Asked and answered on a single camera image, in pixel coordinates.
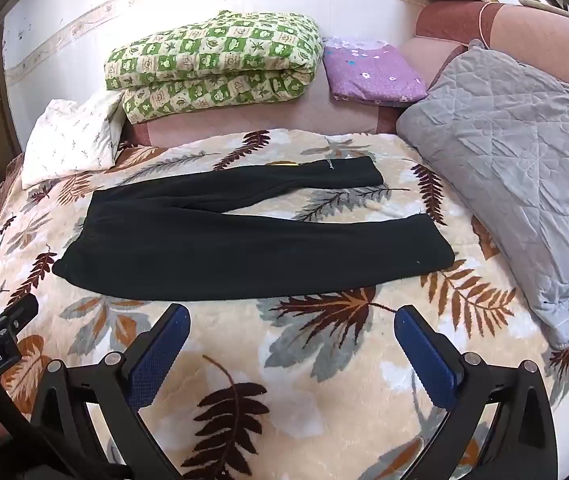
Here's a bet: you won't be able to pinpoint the purple floral folded cloth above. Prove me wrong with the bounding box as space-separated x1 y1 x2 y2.
321 36 429 107

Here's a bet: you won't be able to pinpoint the white printed pillow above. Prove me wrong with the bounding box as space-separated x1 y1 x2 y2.
21 91 126 191

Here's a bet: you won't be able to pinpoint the pink cord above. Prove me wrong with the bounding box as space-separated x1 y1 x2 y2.
478 2 496 52

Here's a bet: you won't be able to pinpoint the pink bed sheet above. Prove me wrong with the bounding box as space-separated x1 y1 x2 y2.
124 79 415 150

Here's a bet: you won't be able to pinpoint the grey quilted pillow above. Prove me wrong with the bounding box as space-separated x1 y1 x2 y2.
395 39 569 351

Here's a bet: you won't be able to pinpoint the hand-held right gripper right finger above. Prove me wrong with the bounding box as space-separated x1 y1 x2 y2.
394 304 560 480

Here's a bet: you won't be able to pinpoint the black pants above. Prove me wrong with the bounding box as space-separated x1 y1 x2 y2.
52 156 456 302

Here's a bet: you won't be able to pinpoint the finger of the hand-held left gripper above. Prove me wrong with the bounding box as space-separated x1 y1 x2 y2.
0 292 40 335

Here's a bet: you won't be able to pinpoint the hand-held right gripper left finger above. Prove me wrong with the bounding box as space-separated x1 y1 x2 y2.
29 303 192 480

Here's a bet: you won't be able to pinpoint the pink brown upholstered headboard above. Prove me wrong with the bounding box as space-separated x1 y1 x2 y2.
409 0 569 91

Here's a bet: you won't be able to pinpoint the green checked folded quilt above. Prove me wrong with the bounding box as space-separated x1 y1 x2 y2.
104 10 324 126

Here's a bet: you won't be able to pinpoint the leaf print plush blanket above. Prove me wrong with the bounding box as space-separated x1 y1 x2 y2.
0 127 569 480

